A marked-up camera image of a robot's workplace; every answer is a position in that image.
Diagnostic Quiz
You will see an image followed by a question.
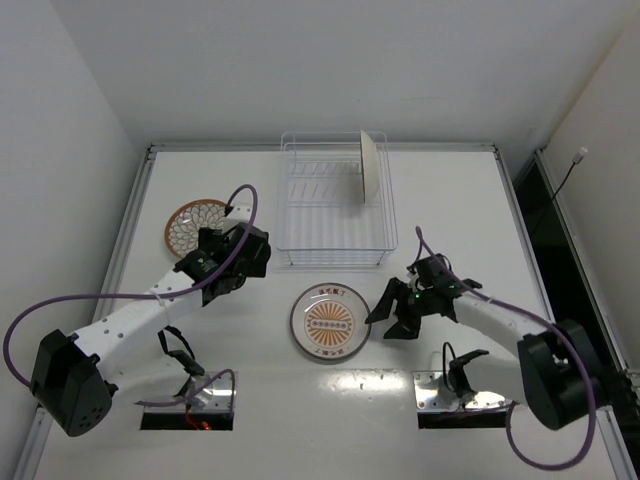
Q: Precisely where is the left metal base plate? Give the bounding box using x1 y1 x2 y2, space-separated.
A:
138 369 237 415

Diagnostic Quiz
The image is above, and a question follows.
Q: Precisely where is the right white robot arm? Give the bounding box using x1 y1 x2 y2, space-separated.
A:
366 254 610 430

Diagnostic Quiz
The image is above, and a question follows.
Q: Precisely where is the white wire dish rack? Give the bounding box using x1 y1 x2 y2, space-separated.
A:
275 130 398 269

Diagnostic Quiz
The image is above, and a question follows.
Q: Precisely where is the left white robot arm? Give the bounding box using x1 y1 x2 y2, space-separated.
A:
30 222 271 437

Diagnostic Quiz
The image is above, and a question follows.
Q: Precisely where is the brown floral plate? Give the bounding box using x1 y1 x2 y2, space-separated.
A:
360 131 380 203
164 199 226 259

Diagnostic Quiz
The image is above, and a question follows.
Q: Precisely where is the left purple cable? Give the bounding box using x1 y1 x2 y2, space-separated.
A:
3 183 261 405

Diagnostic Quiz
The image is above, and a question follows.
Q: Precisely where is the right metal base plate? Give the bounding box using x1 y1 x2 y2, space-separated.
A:
412 371 508 414

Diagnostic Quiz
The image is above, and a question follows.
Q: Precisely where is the metal base plate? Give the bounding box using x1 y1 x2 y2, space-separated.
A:
138 369 237 415
412 371 508 414

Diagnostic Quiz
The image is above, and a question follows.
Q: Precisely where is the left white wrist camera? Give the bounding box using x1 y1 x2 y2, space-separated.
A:
222 203 254 231

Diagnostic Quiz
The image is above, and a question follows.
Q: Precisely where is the black wall cable white plug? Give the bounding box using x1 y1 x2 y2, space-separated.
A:
550 146 589 202

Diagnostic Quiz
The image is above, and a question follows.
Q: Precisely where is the grey rimmed sunburst plate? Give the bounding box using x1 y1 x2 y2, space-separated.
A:
289 282 371 363

